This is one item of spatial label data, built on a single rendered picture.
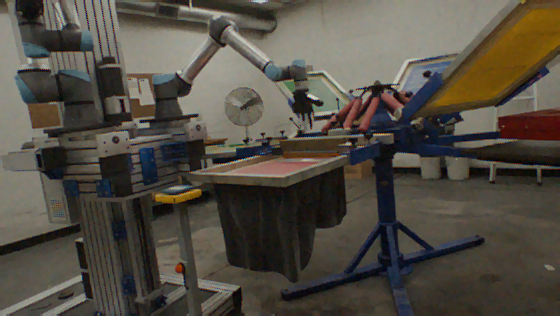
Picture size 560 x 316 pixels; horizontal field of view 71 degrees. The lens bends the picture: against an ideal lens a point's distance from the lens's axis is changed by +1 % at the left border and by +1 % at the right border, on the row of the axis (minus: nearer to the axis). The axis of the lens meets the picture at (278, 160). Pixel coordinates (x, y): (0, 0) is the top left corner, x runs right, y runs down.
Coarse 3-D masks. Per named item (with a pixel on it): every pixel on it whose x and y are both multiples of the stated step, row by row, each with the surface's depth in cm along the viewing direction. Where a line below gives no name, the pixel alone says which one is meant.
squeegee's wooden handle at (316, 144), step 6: (318, 138) 199; (324, 138) 196; (330, 138) 194; (336, 138) 191; (342, 138) 189; (282, 144) 214; (288, 144) 211; (294, 144) 208; (300, 144) 206; (306, 144) 203; (312, 144) 201; (318, 144) 199; (324, 144) 196; (330, 144) 194; (336, 144) 192; (288, 150) 212; (294, 150) 209; (300, 150) 207; (306, 150) 204; (312, 150) 202; (318, 150) 199; (324, 150) 197; (330, 150) 195; (336, 150) 192
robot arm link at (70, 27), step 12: (60, 0) 146; (72, 0) 152; (60, 12) 143; (72, 12) 145; (60, 24) 141; (72, 24) 140; (60, 36) 135; (72, 36) 137; (84, 36) 139; (72, 48) 138; (84, 48) 140
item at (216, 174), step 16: (240, 160) 202; (256, 160) 208; (336, 160) 168; (192, 176) 174; (208, 176) 167; (224, 176) 160; (240, 176) 154; (256, 176) 149; (272, 176) 144; (288, 176) 142; (304, 176) 149
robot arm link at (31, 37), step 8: (24, 24) 129; (32, 24) 130; (40, 24) 132; (24, 32) 130; (32, 32) 130; (40, 32) 132; (48, 32) 133; (56, 32) 135; (24, 40) 130; (32, 40) 130; (40, 40) 131; (48, 40) 133; (56, 40) 134; (24, 48) 131; (32, 48) 131; (40, 48) 132; (48, 48) 134; (56, 48) 135; (32, 56) 132; (40, 56) 133; (48, 56) 135
